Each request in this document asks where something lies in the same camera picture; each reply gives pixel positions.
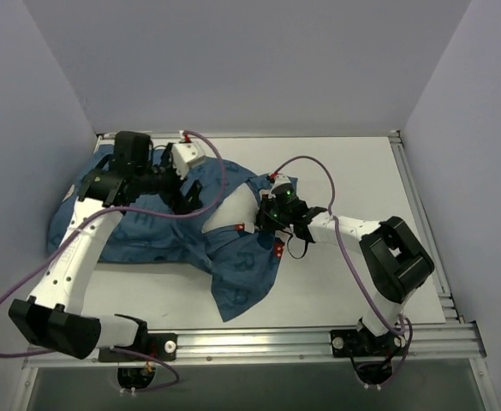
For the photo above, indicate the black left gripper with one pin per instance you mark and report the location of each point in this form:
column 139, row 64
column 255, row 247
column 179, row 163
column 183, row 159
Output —
column 175, row 188

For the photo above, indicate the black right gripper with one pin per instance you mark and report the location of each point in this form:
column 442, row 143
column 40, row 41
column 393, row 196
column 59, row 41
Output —
column 270, row 212

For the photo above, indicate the white pillow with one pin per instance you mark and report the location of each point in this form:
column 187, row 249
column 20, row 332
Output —
column 239, row 208

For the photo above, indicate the blue cartoon print pillowcase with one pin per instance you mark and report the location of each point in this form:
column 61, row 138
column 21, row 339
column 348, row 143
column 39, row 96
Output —
column 243, row 265

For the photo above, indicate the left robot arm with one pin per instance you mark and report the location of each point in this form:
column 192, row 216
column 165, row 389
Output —
column 51, row 316

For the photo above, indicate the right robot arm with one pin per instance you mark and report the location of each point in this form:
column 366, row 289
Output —
column 386, row 259

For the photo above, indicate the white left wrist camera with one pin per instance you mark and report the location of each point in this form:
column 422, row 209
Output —
column 185, row 156

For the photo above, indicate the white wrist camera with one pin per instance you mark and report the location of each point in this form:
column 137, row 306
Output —
column 185, row 156
column 280, row 184

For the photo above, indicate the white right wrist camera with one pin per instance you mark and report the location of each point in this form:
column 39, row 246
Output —
column 280, row 184

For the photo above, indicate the aluminium back rail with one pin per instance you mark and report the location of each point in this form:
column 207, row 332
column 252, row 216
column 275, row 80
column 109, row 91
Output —
column 276, row 136

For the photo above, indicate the aluminium rail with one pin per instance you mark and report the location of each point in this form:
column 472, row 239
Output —
column 423, row 226
column 287, row 345
column 276, row 136

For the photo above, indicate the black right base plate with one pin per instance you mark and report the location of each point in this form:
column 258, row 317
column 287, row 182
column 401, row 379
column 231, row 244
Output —
column 351, row 342

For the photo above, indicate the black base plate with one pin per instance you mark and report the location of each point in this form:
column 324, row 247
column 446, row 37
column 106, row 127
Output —
column 162, row 346
column 351, row 342

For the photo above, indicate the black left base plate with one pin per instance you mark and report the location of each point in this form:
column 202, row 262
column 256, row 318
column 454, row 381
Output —
column 162, row 346

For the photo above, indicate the aluminium right side rail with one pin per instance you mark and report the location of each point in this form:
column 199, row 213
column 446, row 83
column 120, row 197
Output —
column 423, row 226

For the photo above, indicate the aluminium front rail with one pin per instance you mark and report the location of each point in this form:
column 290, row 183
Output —
column 287, row 345

